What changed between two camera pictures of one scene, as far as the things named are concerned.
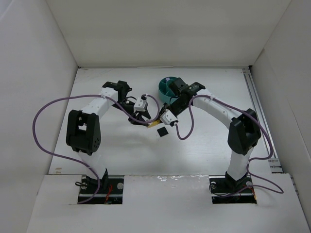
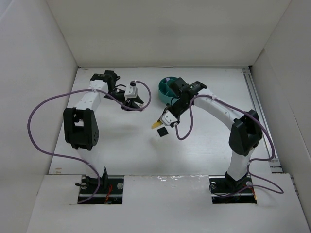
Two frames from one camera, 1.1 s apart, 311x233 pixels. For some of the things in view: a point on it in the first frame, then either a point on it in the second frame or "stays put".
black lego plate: x=162 y=131 stays put
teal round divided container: x=165 y=91 stays put
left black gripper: x=137 y=116 -> x=130 y=103
